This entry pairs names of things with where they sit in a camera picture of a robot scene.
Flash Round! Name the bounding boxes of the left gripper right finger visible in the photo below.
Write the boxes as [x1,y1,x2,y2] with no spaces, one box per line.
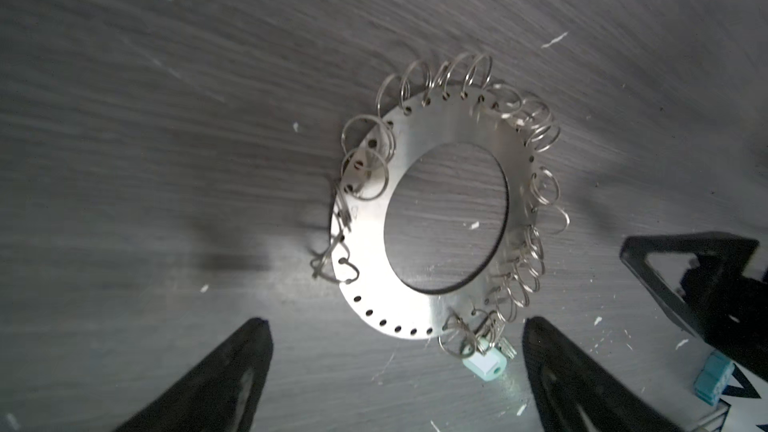
[522,316,681,431]

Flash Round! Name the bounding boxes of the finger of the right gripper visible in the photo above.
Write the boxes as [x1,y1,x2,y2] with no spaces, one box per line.
[620,232,767,380]

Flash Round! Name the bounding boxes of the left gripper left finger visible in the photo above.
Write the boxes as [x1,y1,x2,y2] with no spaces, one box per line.
[117,318,274,431]

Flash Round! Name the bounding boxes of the mint green key tag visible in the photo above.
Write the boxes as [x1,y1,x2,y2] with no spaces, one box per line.
[462,338,517,382]

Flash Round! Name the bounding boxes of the light blue small toy block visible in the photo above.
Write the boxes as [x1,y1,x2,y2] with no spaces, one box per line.
[693,350,735,406]

